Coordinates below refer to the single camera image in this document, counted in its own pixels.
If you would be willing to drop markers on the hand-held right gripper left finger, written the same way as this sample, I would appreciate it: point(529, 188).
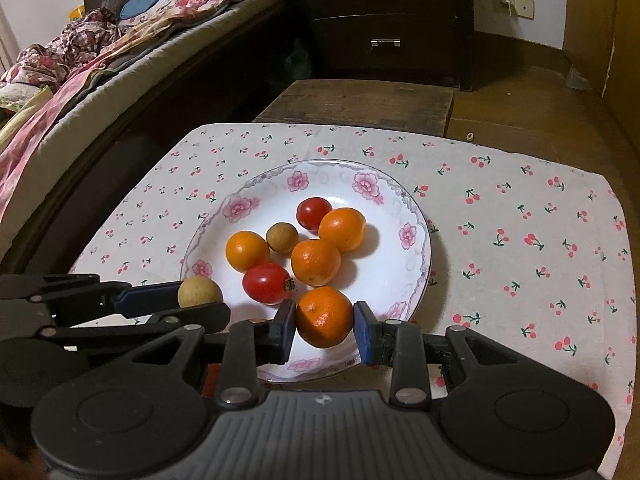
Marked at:
point(284, 332)

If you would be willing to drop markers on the small red cherry tomato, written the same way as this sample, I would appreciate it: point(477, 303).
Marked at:
point(313, 212)

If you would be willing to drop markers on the pink floral quilt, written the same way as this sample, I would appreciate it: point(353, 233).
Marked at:
point(75, 60)

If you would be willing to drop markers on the wooden cabinet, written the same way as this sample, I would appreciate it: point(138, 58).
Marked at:
point(605, 25)

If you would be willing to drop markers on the dark wooden bed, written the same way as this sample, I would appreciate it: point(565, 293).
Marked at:
point(150, 130)

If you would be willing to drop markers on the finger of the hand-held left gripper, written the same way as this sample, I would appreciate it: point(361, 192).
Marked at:
point(200, 316)
point(150, 297)

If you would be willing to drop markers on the cherry print tablecloth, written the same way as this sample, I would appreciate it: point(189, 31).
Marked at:
point(500, 285)

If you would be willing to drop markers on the beige mattress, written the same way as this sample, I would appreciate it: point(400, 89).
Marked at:
point(150, 77)

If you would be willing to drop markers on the small orange mandarin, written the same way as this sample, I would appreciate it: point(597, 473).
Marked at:
point(343, 229)
point(324, 317)
point(315, 262)
point(247, 251)

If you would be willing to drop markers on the dark wooden dresser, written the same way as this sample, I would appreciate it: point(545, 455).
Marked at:
point(425, 15)

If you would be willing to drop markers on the brown longan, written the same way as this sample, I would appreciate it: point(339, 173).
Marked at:
point(282, 238)
point(200, 292)

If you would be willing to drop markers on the white floral plate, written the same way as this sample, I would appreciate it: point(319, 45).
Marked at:
point(385, 260)

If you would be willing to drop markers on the wooden bench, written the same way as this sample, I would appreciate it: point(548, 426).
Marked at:
point(360, 105)

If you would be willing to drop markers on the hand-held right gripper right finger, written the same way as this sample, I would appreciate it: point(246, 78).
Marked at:
point(366, 332)

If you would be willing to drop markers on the white wall socket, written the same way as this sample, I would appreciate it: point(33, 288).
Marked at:
point(520, 6)

